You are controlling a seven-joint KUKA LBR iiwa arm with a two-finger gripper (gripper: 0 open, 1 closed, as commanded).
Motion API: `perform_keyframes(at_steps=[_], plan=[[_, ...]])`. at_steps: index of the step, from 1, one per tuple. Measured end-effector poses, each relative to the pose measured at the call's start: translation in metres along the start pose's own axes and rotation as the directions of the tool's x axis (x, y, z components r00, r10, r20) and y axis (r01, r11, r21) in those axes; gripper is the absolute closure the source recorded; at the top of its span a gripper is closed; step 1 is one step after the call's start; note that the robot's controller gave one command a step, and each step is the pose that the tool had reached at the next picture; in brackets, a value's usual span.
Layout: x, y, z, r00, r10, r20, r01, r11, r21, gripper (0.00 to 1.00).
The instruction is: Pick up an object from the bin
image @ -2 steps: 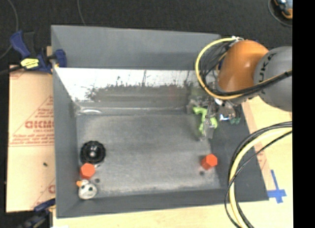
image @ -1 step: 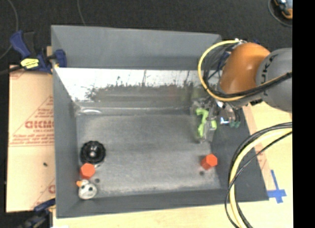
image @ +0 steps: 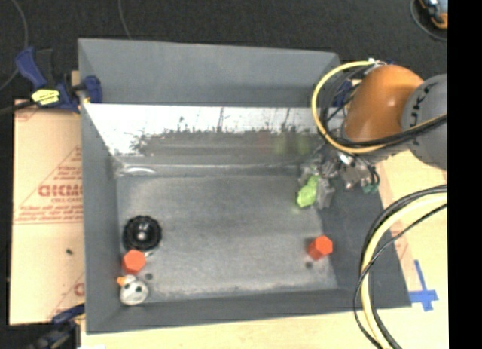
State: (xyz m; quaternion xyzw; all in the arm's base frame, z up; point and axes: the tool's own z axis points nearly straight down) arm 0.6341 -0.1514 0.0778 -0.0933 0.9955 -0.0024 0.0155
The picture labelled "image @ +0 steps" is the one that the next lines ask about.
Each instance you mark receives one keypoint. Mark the brown cardboard board red print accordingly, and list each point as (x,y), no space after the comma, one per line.
(45,196)

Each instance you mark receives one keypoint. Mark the black ribbed round knob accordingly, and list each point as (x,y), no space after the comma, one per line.
(142,233)

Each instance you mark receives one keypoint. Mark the lime green toy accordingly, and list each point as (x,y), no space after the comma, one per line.
(308,193)

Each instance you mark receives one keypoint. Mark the white toy duck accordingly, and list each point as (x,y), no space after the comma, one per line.
(132,290)

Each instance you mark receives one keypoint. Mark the grey metal bin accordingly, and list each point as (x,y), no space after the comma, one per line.
(226,208)

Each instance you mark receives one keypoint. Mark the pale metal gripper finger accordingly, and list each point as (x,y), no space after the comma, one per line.
(326,193)
(308,171)

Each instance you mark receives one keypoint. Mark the orange hexagonal block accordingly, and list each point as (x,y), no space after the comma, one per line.
(320,247)
(133,261)

